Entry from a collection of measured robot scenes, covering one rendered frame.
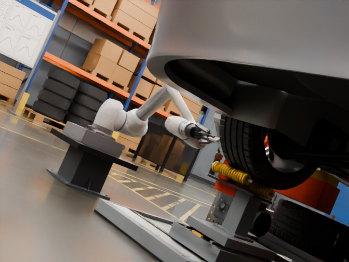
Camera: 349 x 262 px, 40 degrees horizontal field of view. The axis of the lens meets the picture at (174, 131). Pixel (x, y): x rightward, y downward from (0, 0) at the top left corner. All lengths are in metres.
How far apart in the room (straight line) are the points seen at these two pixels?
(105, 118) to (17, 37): 5.19
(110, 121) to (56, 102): 6.28
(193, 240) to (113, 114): 1.36
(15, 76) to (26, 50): 3.58
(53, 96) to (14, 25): 1.87
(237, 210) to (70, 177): 1.33
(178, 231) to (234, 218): 0.29
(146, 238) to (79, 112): 7.71
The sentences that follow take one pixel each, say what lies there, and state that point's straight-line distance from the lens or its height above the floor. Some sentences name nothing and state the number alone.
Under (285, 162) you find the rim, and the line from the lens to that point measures 2.66.
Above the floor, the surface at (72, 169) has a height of 0.10.
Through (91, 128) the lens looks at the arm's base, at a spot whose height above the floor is 0.41.
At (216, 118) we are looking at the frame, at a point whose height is 0.74.
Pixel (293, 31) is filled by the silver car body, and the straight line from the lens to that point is 1.26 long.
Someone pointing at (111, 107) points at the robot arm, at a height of 0.60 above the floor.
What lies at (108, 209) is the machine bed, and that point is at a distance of 2.68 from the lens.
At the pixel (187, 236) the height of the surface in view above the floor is 0.14.
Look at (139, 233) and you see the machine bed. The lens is 2.42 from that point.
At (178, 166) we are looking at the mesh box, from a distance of 11.08.
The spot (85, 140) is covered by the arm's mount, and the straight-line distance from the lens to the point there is 3.26.
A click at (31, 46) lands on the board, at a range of 8.50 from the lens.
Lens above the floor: 0.48
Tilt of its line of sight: 3 degrees up
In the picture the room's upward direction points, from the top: 24 degrees clockwise
